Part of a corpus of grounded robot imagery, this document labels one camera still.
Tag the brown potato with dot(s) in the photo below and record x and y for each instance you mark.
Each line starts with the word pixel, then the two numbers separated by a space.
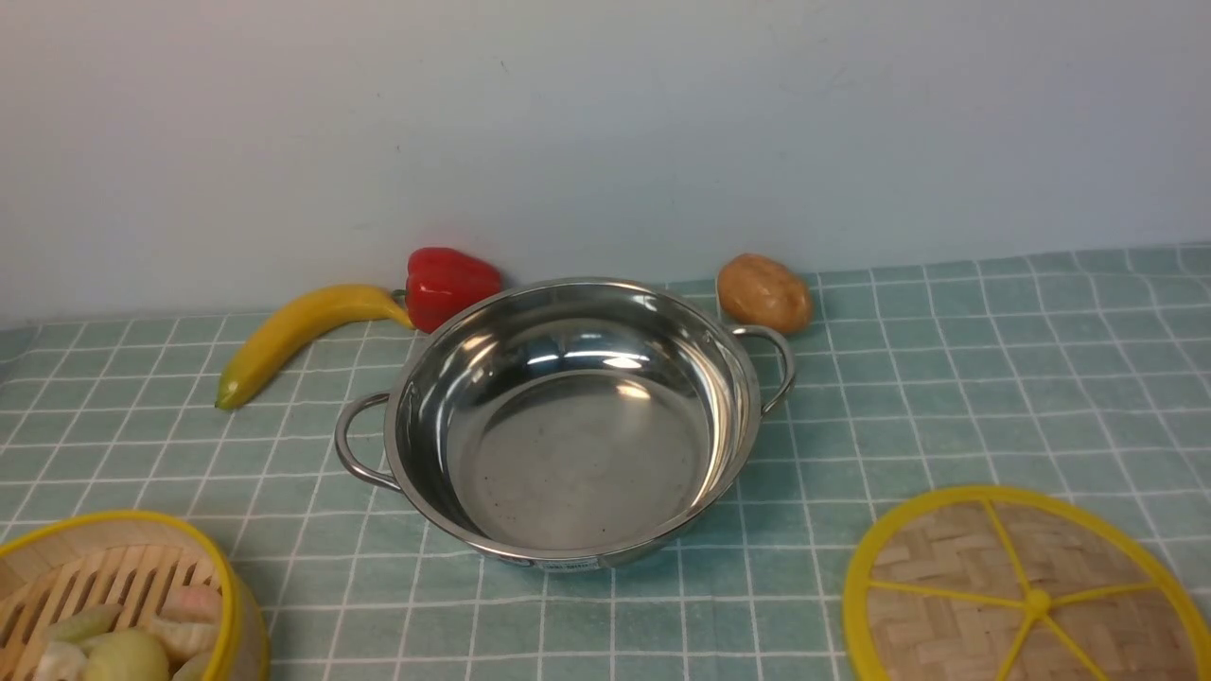
pixel 753 289

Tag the pink dumpling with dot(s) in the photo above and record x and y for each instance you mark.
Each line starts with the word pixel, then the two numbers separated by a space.
pixel 193 604

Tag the green checkered tablecloth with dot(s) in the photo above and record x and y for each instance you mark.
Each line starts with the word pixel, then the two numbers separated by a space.
pixel 1080 374

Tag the stainless steel pot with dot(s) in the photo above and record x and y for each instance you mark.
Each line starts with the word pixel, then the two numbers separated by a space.
pixel 575 424

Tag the red bell pepper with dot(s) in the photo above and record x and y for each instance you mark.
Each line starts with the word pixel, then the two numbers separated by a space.
pixel 441 283

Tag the bamboo steamer basket yellow rim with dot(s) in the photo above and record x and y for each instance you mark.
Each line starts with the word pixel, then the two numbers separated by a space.
pixel 133 558

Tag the woven bamboo steamer lid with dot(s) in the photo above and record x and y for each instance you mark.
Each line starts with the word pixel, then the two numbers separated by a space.
pixel 994 583

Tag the green round bun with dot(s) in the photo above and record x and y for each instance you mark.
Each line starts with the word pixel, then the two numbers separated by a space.
pixel 130 654

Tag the pale green dumpling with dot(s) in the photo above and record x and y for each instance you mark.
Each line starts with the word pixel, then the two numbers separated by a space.
pixel 90 622

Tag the yellow banana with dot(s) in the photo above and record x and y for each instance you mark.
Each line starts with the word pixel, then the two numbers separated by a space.
pixel 294 326

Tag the white round bun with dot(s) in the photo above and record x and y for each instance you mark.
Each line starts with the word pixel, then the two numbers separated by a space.
pixel 61 661

